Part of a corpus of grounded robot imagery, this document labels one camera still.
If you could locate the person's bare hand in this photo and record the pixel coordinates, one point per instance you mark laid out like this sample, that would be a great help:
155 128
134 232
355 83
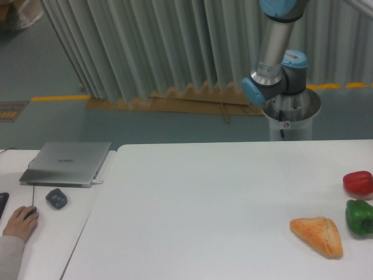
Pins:
18 227

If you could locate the black computer mouse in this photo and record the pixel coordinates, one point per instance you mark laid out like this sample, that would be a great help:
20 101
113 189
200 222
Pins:
30 213

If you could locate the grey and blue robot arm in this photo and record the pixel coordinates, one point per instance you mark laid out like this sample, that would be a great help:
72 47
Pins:
267 79

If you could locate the grey sleeved forearm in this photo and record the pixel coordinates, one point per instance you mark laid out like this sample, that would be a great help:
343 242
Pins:
11 256

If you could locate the green bell pepper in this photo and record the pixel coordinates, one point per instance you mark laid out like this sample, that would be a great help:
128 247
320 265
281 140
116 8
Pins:
359 216

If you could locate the red bell pepper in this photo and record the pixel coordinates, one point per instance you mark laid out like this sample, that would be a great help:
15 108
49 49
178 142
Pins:
359 183

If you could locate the black keyboard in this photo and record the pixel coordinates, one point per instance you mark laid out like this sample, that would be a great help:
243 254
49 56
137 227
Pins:
4 196

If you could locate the small dark grey gadget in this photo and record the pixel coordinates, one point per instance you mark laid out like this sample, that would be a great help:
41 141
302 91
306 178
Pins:
57 199

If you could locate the silver closed laptop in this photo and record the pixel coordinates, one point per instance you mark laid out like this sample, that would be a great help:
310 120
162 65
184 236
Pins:
66 164

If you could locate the grey-green pleated curtain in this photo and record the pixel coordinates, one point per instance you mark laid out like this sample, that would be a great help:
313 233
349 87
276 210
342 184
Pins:
128 49

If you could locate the clear plastic bag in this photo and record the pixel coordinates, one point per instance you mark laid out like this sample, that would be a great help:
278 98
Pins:
27 13

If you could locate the brown cardboard box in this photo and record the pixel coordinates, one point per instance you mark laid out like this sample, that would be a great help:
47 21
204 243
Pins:
4 9

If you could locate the flat brown cardboard sheet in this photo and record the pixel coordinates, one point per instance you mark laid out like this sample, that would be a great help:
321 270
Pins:
205 100

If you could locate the triangular bread loaf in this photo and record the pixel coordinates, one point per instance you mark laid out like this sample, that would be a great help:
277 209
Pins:
320 233

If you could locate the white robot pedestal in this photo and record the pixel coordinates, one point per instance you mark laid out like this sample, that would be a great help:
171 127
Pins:
291 116

